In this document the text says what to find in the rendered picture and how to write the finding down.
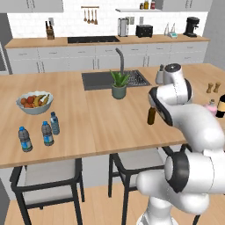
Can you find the white wall shelf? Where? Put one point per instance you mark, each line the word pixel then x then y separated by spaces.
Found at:
pixel 137 10

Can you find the dark glass bottle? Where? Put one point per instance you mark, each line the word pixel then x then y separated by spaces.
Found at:
pixel 221 107

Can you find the black hob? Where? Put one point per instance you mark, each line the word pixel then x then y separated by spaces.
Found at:
pixel 93 39

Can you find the brown glass bottle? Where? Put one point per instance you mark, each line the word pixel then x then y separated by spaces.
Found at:
pixel 151 115

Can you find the brown jar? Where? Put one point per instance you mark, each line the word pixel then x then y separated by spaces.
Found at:
pixel 141 6

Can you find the red jar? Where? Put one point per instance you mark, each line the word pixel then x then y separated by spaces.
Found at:
pixel 153 4

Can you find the hanging wooden spoon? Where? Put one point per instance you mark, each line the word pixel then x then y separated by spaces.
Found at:
pixel 85 16
pixel 95 17
pixel 92 16
pixel 88 17

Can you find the dark grey sink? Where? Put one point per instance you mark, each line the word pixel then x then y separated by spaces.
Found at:
pixel 96 80

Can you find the teal dish rack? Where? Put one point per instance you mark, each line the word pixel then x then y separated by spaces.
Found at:
pixel 171 33

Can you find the wooden knife block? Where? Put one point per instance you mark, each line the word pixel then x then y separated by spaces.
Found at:
pixel 50 31

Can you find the yellow jar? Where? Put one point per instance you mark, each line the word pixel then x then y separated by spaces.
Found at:
pixel 146 5

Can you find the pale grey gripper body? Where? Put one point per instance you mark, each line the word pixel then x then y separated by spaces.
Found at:
pixel 160 77

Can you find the yellow banana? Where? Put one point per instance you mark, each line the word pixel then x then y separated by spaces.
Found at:
pixel 37 100
pixel 45 99

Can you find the black coffee machine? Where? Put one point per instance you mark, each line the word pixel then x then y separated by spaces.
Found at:
pixel 192 27

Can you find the black stool with grey seat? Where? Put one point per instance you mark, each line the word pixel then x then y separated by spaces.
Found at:
pixel 137 161
pixel 47 175

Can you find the black toaster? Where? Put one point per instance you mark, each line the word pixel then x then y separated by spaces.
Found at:
pixel 144 31

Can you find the green potted plant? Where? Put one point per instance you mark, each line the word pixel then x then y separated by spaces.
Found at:
pixel 119 90

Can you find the grey fruit bowl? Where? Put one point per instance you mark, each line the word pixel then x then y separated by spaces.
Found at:
pixel 35 110

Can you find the clear plastic water bottle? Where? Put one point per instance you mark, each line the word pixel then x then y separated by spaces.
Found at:
pixel 25 140
pixel 54 123
pixel 47 134

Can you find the grey base cupboards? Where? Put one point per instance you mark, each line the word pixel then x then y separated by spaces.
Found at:
pixel 76 60

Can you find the grey oven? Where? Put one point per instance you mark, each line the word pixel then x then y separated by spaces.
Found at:
pixel 3 60

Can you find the grey tap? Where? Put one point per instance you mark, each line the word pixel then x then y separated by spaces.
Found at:
pixel 121 60

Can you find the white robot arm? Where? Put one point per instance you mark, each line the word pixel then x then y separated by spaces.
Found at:
pixel 193 126

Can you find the brown wooden shaker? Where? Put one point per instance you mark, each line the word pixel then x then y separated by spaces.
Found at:
pixel 217 87
pixel 209 88

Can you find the pink glass bottle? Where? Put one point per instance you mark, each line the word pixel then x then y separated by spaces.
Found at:
pixel 212 107

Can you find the wooden tool rail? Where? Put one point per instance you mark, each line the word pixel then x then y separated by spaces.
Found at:
pixel 90 7

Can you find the grey wall cupboards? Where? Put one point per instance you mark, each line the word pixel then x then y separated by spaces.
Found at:
pixel 187 5
pixel 32 5

